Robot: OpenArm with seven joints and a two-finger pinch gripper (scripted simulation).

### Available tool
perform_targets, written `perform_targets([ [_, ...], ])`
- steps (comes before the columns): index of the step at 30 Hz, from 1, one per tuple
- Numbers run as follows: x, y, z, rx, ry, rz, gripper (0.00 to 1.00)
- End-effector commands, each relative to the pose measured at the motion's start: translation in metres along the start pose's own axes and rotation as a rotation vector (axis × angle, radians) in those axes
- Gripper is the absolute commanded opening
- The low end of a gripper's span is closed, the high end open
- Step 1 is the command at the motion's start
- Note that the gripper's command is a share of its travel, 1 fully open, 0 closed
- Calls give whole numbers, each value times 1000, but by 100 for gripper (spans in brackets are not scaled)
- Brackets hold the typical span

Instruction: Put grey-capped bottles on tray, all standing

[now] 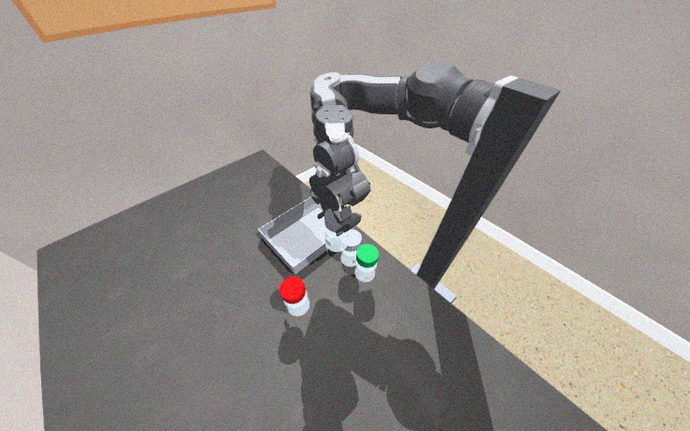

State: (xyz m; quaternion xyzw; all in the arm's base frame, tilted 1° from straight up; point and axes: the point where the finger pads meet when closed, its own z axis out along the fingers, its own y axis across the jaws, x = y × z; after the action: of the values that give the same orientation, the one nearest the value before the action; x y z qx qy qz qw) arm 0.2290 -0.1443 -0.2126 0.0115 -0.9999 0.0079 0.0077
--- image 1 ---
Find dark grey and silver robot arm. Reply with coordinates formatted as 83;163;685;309
310;61;518;178

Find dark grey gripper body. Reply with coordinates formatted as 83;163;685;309
309;163;371;211

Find clear bottle with green cap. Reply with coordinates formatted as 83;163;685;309
354;244;379;282

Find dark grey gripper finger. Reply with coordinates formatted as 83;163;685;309
310;189;329;219
332;204;361;237

